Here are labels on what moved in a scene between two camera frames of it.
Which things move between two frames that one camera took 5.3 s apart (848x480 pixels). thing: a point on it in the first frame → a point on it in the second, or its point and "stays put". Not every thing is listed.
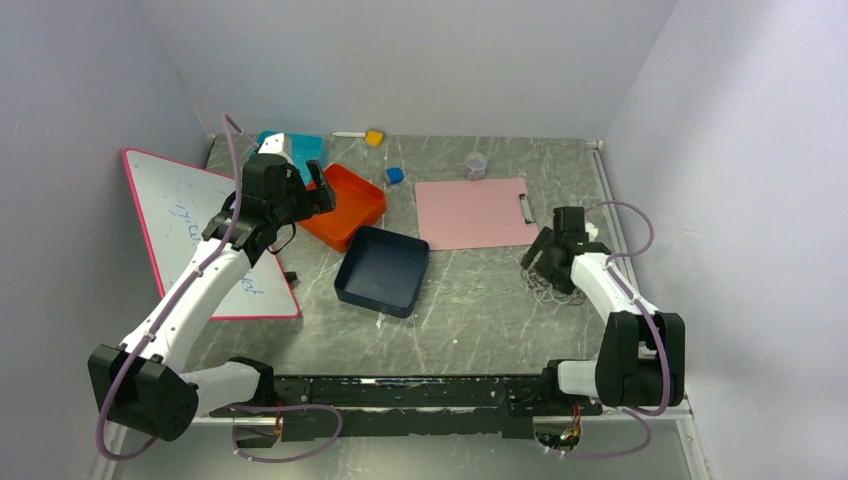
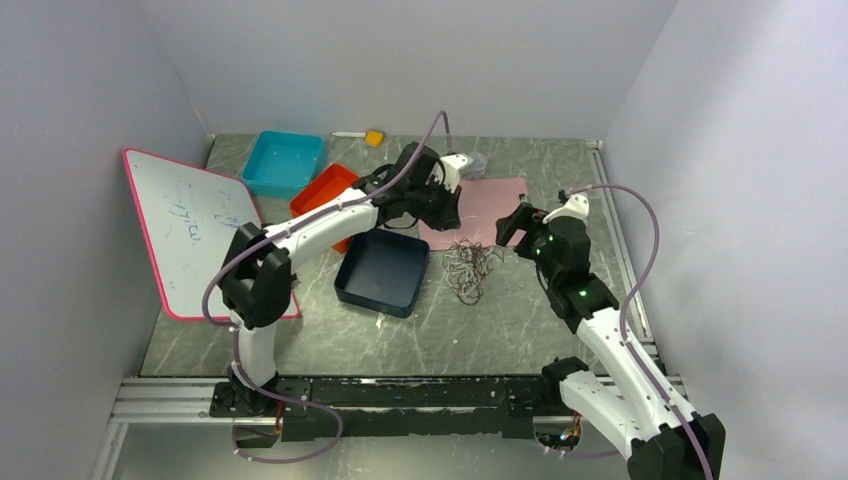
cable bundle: (545, 292) → (466, 265)
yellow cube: (374, 138) stays put
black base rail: (408, 407) stays put
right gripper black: (545, 242) → (531, 220)
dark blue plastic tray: (383, 272) stays put
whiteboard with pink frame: (173, 204) stays put
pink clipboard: (475, 213) stays put
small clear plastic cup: (476, 164) stays put
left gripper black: (314, 201) → (448, 217)
